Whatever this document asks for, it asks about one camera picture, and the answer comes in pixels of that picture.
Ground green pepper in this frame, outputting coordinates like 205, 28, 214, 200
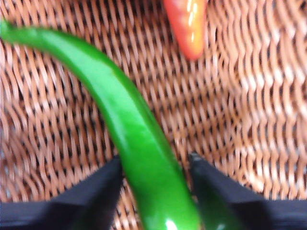
0, 20, 243, 230

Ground brown wicker basket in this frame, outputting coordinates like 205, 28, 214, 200
0, 0, 307, 230

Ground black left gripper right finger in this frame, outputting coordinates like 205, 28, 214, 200
188, 152, 307, 230

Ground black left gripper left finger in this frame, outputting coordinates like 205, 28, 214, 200
0, 155, 123, 230

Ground orange carrot with green leaves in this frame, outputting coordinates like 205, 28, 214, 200
163, 0, 207, 60

